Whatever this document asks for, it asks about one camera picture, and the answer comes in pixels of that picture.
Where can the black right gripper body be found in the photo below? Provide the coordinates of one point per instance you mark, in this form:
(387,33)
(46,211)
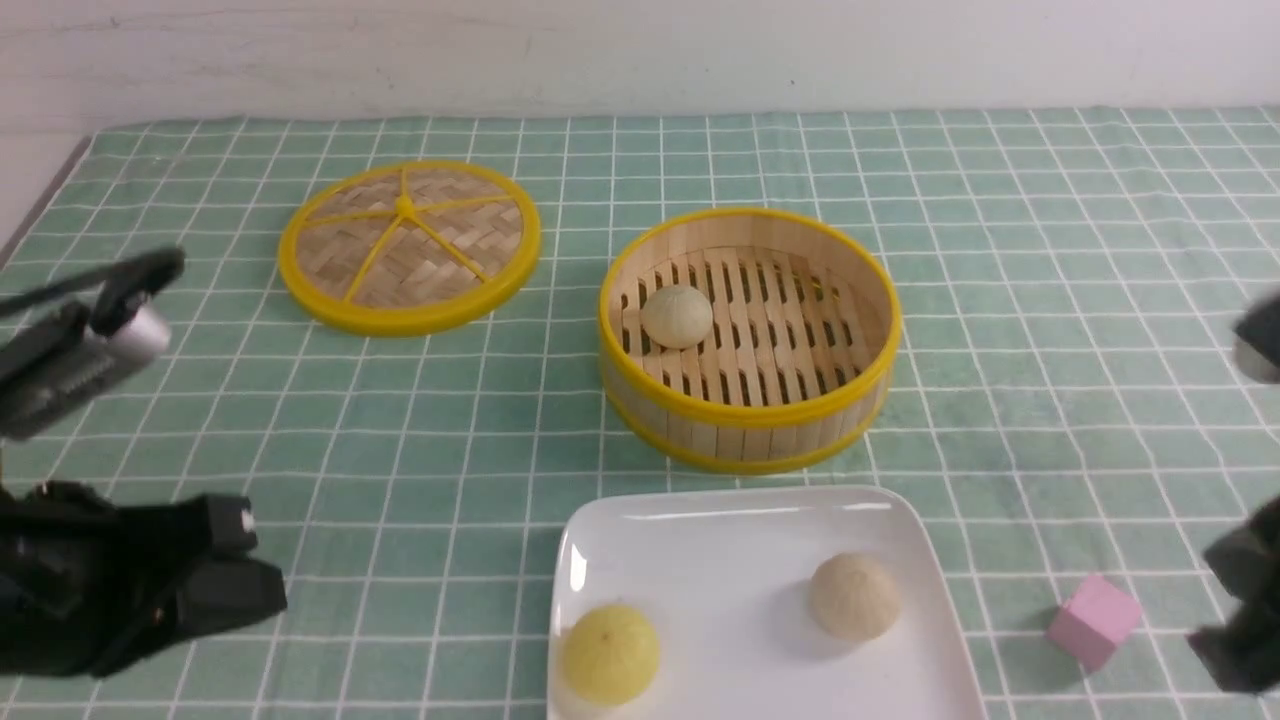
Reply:
(1242,655)

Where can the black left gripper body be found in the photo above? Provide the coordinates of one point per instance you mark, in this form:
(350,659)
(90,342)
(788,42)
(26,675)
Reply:
(91,587)

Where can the beige steamed bun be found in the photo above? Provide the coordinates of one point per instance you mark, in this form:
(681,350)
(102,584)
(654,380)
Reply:
(852,597)
(677,317)

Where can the white square plate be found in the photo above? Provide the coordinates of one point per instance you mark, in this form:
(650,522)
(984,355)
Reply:
(723,576)

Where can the yellow steamed bun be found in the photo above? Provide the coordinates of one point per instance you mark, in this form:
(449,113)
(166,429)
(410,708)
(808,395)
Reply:
(611,655)

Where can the pink cube block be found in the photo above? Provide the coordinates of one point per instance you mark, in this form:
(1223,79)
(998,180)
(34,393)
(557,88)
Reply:
(1095,621)

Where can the green checkered tablecloth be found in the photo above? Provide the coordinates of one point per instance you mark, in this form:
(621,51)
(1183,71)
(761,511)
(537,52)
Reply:
(1064,403)

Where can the yellow bamboo steamer lid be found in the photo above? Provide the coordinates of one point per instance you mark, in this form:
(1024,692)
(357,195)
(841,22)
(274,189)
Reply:
(418,248)

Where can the yellow bamboo steamer basket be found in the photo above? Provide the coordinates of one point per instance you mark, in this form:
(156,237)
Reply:
(796,366)

